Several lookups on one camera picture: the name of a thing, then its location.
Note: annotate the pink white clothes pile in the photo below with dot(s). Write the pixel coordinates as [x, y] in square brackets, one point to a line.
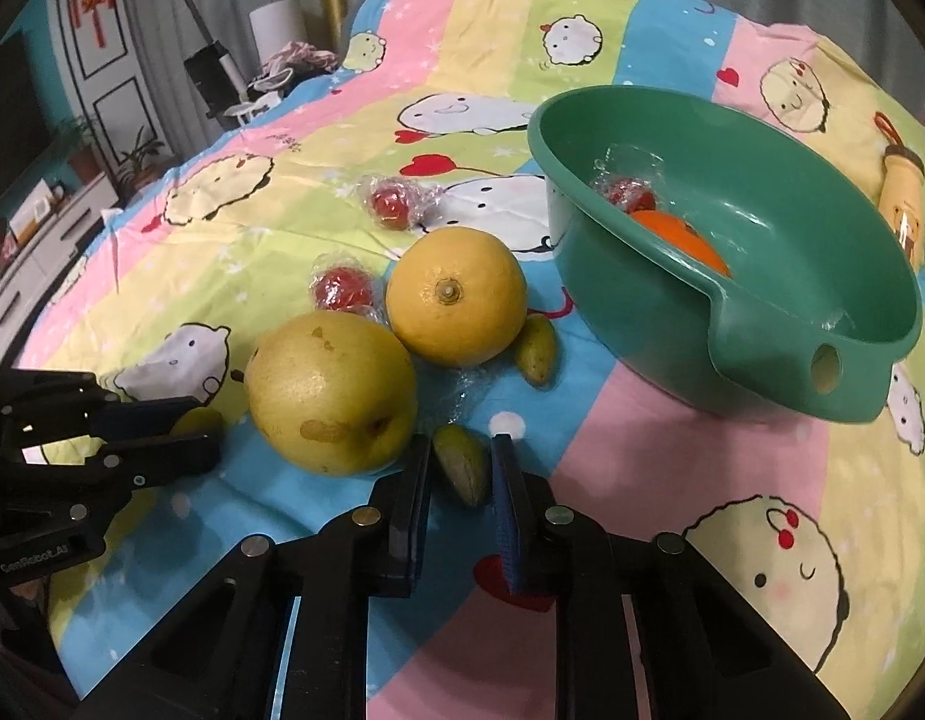
[304, 56]

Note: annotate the white cylinder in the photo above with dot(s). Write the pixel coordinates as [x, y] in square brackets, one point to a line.
[274, 22]

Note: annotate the small green fruit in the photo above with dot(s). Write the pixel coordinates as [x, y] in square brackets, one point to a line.
[537, 349]
[458, 465]
[199, 418]

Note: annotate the yellow bear bottle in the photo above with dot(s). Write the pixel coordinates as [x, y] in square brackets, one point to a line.
[901, 195]

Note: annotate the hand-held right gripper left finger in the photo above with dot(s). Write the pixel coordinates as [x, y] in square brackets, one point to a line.
[411, 517]

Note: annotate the white panelled door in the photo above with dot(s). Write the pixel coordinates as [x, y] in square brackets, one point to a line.
[124, 90]

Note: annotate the potted plant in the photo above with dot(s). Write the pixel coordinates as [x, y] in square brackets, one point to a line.
[136, 157]
[79, 146]

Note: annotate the green plastic basin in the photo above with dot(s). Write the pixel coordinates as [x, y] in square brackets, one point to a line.
[770, 240]

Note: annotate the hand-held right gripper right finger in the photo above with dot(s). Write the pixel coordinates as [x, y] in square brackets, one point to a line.
[507, 517]

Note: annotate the white box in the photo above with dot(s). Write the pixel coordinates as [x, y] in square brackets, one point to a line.
[34, 206]

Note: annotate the cartoon printed blanket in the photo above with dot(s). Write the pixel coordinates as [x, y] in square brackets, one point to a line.
[657, 465]

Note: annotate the orange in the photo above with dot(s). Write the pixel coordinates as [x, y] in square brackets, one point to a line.
[680, 240]

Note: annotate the grey white media cabinet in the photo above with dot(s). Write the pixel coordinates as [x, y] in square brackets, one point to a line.
[34, 262]

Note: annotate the red fruit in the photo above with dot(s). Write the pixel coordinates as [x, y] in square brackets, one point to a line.
[631, 193]
[391, 202]
[342, 289]

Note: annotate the large yellow citrus fruit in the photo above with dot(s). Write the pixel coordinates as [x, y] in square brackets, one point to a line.
[455, 300]

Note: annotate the clear plastic wrap piece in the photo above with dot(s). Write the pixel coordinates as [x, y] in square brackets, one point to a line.
[470, 390]

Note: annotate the black television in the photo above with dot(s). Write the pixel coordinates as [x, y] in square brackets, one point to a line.
[4, 127]

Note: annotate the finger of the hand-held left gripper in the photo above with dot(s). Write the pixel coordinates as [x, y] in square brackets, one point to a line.
[147, 416]
[177, 454]

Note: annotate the black upright vacuum cleaner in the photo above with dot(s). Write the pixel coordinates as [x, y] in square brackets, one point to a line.
[207, 75]

